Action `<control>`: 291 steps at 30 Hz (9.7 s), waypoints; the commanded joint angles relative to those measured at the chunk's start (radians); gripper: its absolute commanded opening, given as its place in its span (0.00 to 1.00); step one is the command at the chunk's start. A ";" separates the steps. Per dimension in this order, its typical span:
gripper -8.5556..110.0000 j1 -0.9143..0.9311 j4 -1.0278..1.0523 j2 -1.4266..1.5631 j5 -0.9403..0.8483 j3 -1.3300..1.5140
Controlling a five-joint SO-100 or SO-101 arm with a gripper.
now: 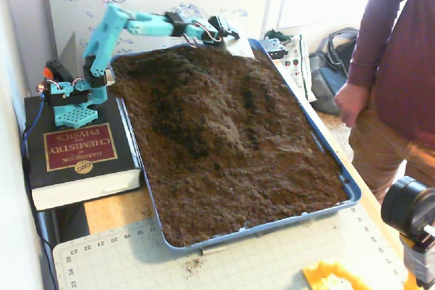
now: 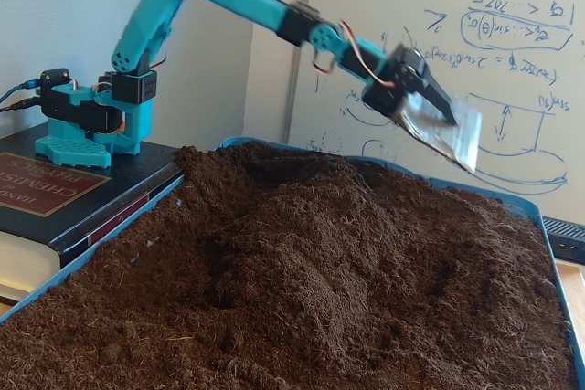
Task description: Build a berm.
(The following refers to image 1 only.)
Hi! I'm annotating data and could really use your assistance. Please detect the yellow plastic part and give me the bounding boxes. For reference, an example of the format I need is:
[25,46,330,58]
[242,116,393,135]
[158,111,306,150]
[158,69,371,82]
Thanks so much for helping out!
[302,259,375,290]

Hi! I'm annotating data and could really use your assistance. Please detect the person right hand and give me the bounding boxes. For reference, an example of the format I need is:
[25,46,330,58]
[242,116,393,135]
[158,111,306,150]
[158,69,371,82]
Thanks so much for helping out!
[334,82,371,128]

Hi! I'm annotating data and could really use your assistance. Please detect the black cable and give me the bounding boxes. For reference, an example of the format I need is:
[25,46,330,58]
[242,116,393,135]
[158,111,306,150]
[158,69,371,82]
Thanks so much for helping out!
[20,130,60,290]

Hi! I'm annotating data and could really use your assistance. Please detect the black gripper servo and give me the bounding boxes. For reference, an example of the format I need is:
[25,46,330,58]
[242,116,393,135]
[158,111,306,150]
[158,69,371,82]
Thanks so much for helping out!
[207,15,256,60]

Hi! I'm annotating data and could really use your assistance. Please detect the brown soil heap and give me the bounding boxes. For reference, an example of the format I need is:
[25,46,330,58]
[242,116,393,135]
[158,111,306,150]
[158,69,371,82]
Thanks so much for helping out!
[111,47,349,249]

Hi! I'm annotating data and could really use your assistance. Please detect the grey backpack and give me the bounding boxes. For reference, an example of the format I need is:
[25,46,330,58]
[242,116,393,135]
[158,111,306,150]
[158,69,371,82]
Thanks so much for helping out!
[309,28,361,114]

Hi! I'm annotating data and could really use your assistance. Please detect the maroon shirt torso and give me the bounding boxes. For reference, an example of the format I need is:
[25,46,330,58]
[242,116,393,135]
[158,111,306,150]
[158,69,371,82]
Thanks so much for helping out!
[373,0,435,150]

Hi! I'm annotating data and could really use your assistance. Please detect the blue plastic tray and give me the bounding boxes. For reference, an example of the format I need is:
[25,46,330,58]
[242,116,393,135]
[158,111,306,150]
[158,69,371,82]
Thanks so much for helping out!
[108,38,363,253]

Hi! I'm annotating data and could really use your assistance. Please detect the teal robot arm with base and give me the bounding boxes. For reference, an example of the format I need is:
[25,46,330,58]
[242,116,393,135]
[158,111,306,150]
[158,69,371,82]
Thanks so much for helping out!
[46,3,222,128]

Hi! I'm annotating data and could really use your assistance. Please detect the blue cable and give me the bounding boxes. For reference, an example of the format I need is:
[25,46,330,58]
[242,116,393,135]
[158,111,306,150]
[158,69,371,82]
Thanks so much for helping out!
[20,94,47,168]

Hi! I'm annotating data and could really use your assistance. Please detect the yellow grey camera stand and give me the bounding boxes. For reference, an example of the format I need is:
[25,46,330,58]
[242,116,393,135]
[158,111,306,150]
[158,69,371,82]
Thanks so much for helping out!
[399,225,435,289]

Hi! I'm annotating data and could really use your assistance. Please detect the perforated black electronics box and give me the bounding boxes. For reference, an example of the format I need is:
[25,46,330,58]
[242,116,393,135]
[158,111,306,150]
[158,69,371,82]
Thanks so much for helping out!
[260,37,290,60]

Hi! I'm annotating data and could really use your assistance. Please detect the white electronics board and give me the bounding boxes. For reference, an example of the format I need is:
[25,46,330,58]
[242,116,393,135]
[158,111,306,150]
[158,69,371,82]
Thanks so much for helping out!
[271,34,317,101]

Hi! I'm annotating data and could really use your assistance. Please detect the orange black round object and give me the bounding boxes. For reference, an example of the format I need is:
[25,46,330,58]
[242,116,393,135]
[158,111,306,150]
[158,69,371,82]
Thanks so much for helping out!
[42,59,74,84]

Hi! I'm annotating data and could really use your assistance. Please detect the maroon sleeved person forearm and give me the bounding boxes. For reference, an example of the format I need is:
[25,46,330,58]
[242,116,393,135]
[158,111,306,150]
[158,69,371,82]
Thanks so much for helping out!
[348,0,425,90]

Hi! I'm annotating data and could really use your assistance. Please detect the pale green cutting mat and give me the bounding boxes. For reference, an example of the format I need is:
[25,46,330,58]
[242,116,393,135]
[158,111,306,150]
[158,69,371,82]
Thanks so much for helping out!
[52,203,408,290]

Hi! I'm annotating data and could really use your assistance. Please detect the spilled soil crumbs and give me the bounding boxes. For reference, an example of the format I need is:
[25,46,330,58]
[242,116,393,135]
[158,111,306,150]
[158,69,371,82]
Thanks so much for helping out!
[183,257,207,274]

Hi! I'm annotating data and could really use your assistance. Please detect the tan trousers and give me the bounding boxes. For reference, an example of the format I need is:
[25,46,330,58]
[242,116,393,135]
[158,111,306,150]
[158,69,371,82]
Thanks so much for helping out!
[349,108,435,202]

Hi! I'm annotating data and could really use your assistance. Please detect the black chemistry physics handbook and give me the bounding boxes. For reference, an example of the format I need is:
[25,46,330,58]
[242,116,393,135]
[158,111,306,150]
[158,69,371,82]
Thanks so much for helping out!
[23,86,143,211]

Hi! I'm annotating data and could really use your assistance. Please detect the black camera lens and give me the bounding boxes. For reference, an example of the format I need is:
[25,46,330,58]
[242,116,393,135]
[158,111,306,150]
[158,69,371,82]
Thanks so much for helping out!
[380,176,435,236]

